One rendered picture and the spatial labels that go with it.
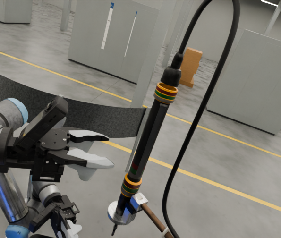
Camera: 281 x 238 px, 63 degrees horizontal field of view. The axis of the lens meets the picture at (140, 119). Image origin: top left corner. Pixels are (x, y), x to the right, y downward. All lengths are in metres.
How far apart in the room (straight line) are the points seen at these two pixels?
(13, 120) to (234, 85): 6.02
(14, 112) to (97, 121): 1.62
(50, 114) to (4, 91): 2.29
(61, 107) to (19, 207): 0.61
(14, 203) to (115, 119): 1.73
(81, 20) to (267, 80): 5.12
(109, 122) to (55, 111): 2.10
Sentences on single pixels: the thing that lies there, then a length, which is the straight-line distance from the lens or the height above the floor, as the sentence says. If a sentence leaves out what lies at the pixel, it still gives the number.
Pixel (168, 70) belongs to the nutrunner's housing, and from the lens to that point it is 0.44.
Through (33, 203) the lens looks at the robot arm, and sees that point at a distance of 1.07.
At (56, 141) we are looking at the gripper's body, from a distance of 0.47.
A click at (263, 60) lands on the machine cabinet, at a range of 6.56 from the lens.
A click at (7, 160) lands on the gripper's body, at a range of 0.50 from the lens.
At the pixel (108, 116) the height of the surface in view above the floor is 0.83.
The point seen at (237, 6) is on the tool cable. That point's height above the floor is 1.96.
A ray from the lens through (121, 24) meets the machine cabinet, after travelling 6.56.
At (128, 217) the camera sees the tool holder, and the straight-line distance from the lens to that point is 0.61.
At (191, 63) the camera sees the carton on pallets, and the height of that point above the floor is 0.82.
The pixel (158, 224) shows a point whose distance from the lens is 0.54.
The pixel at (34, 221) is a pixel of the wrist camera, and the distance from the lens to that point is 0.90.
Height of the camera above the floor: 1.92
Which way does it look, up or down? 24 degrees down
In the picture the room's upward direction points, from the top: 19 degrees clockwise
